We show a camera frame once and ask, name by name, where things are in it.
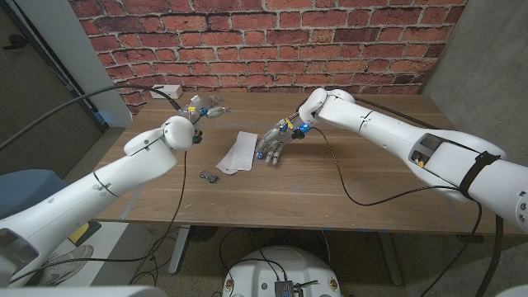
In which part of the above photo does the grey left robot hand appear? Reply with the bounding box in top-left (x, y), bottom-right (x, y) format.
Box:
top-left (179, 94), bottom-right (232, 125)

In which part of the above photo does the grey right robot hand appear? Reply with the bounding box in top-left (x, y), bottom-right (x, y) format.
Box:
top-left (254, 119), bottom-right (310, 166)

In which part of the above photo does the white receipt paper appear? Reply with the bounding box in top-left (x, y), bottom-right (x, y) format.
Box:
top-left (214, 130), bottom-right (259, 176)

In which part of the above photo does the white power strip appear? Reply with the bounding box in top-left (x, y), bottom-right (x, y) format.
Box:
top-left (148, 84), bottom-right (184, 100)

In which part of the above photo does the red brick printed backdrop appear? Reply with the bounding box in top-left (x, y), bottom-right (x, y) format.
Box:
top-left (68, 0), bottom-right (469, 116)

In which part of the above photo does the round black table foot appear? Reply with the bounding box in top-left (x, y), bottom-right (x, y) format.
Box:
top-left (189, 225), bottom-right (219, 243)

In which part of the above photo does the white robot torso base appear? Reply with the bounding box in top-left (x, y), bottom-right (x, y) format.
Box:
top-left (222, 246), bottom-right (342, 297)

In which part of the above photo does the grey metal table leg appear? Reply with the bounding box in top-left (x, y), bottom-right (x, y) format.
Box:
top-left (167, 224), bottom-right (193, 276)
top-left (377, 230), bottom-right (403, 286)

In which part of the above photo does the small grey electronics box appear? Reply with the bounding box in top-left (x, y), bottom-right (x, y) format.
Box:
top-left (274, 280), bottom-right (295, 297)

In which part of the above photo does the white floor platform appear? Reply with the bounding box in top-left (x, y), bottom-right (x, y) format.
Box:
top-left (61, 222), bottom-right (153, 286)

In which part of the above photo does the black yellow floor device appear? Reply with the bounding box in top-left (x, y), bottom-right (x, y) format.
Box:
top-left (68, 221), bottom-right (102, 248)

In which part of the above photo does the blue chair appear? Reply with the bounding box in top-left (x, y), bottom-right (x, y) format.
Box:
top-left (0, 168), bottom-right (69, 219)

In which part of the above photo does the grey sneaker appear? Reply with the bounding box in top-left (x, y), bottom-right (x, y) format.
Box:
top-left (39, 244), bottom-right (94, 287)

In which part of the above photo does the white robot chest edge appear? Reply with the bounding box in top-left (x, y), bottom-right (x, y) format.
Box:
top-left (0, 285), bottom-right (168, 297)

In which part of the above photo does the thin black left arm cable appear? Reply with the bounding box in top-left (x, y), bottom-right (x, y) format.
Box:
top-left (7, 148), bottom-right (189, 285)

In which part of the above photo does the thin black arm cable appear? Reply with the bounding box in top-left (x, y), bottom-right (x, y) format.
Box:
top-left (311, 126), bottom-right (483, 297)
top-left (7, 148), bottom-right (189, 285)

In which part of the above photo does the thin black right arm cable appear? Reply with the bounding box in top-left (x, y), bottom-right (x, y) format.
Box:
top-left (311, 126), bottom-right (483, 297)

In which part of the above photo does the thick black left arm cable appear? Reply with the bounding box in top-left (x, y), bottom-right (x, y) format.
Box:
top-left (0, 84), bottom-right (182, 152)

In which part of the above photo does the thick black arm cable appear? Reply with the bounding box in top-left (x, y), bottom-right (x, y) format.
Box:
top-left (0, 84), bottom-right (182, 152)
top-left (353, 97), bottom-right (505, 297)

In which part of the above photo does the black door handle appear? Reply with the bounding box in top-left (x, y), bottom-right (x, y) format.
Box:
top-left (2, 33), bottom-right (28, 50)

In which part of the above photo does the black right arm strap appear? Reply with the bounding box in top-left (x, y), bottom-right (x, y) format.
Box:
top-left (459, 150), bottom-right (502, 200)

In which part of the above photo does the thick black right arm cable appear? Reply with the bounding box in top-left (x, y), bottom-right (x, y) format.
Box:
top-left (353, 97), bottom-right (505, 297)

